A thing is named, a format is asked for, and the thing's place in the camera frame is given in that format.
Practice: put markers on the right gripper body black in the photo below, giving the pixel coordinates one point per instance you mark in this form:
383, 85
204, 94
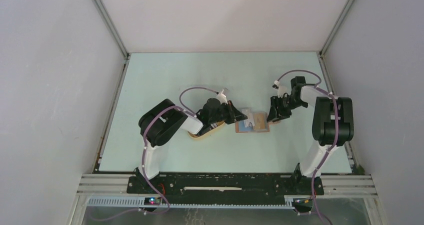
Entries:
285, 104

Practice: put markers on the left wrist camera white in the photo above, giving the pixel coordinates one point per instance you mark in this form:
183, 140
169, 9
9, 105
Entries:
221, 96

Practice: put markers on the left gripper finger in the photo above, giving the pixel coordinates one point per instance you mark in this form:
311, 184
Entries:
229, 119
234, 111

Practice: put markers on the brown leather card holder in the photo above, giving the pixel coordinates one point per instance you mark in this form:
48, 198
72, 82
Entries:
238, 128

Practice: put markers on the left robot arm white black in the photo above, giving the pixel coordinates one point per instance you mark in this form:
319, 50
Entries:
161, 123

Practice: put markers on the right controller board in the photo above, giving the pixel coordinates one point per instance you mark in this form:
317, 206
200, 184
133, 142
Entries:
304, 202

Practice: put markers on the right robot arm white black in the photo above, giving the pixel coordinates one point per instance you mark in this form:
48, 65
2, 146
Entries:
332, 123

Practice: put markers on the oval wooden tray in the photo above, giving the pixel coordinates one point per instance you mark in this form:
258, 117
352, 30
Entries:
208, 132

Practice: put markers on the gold credit card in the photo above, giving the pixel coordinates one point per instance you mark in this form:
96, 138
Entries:
260, 122

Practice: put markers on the white cable duct strip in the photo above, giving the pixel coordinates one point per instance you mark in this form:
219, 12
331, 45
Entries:
139, 202

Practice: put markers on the left controller board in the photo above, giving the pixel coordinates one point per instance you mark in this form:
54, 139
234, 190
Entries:
152, 201

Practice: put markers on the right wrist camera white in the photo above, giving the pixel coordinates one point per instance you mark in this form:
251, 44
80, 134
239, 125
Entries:
281, 89

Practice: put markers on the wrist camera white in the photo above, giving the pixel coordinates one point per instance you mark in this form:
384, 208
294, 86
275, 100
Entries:
221, 96
281, 89

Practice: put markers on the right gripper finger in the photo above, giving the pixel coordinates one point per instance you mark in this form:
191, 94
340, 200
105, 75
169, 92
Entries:
278, 115
273, 105

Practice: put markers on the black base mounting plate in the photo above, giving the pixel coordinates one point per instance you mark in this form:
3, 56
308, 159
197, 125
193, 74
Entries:
191, 188

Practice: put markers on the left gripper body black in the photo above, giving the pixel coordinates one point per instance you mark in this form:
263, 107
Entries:
224, 112

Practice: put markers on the controller board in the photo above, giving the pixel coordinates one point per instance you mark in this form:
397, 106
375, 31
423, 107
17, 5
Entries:
152, 201
304, 202

